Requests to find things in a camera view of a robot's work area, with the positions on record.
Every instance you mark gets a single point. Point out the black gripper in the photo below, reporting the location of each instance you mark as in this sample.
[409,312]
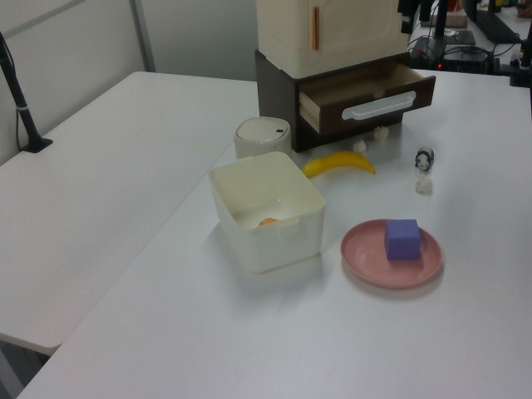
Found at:
[415,3]

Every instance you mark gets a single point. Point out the black and white panda toy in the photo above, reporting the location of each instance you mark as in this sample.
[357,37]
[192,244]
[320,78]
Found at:
[424,160]

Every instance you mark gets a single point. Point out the dark brown drawer cabinet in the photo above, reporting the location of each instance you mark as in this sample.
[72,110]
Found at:
[274,95]

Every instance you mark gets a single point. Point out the yellow toy banana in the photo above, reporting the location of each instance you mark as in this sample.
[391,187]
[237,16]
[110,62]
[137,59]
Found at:
[336,160]

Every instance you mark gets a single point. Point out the toasted bread toy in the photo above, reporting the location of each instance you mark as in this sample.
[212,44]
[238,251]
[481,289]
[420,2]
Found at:
[268,222]

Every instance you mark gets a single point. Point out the thin black stand pole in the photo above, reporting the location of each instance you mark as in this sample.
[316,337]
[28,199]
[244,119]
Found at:
[440,18]

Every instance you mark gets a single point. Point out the black electronics box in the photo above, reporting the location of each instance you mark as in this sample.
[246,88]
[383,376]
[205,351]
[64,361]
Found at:
[461,60]

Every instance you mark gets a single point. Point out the black laptop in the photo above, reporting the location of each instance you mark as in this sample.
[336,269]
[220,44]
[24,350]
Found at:
[496,25]

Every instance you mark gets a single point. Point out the black clamp stand base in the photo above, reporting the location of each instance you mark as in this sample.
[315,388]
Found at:
[519,72]

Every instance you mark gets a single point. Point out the crumpled white paper ball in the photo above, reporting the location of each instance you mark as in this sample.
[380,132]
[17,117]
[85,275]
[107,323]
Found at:
[380,133]
[423,185]
[360,146]

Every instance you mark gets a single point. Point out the small cream lidded trash can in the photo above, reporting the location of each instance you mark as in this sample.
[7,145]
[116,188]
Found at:
[262,133]

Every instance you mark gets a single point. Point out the purple cube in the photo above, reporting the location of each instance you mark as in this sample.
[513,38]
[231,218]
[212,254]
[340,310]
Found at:
[402,241]

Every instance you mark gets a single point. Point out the pink plate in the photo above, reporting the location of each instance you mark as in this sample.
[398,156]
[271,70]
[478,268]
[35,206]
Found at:
[365,257]

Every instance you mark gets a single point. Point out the cream open plastic bin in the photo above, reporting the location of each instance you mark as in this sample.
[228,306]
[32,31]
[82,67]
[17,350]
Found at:
[270,249]

